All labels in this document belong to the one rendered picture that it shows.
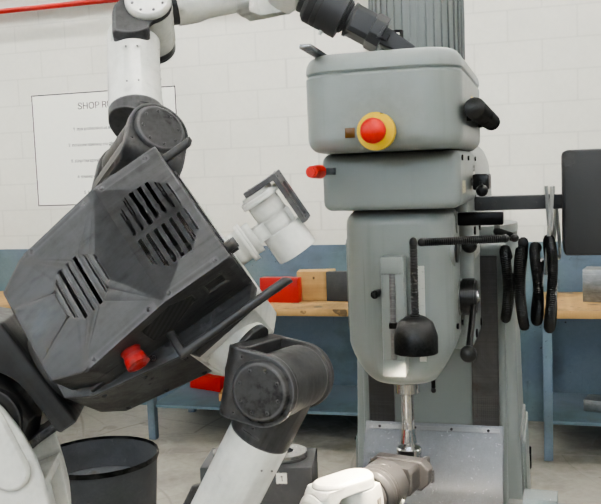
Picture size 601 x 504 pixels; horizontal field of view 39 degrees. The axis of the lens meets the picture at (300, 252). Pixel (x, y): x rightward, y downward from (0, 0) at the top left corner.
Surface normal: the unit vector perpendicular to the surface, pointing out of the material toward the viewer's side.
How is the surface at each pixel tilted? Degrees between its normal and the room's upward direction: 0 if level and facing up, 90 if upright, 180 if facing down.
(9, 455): 90
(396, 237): 90
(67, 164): 90
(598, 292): 90
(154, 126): 61
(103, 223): 75
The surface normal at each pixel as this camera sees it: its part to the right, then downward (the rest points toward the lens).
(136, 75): 0.07, -0.46
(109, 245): -0.39, -0.17
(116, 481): 0.49, 0.12
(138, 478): 0.82, 0.08
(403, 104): -0.27, 0.10
